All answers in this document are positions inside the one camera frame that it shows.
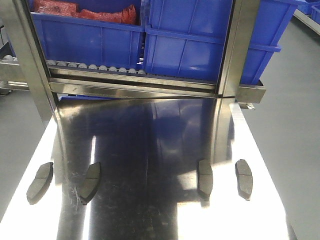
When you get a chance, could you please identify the red bubble wrap bags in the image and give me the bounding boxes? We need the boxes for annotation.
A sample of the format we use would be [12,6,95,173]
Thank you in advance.
[33,0,137,25]

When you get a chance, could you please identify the stainless steel rack frame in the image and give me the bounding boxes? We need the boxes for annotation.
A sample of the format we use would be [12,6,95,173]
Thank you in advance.
[0,0,266,125]

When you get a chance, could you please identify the second-right grey brake pad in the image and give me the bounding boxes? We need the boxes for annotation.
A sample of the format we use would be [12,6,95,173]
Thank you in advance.
[196,159,213,201]

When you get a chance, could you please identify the roller conveyor track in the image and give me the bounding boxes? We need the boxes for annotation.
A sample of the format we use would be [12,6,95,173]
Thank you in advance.
[0,54,148,75]

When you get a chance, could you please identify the right blue plastic bin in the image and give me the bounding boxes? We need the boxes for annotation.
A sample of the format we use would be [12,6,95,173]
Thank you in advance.
[143,0,303,85]

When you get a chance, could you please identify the left blue plastic bin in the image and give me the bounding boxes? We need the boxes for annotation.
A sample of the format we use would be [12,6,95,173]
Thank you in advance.
[28,0,146,70]

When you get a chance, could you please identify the blue plastic bin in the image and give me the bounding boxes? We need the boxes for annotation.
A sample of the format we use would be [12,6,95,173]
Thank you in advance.
[143,0,303,85]
[28,0,146,70]

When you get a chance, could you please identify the second-left grey brake pad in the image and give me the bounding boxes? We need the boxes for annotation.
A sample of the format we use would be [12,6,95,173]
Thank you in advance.
[78,162,102,206]

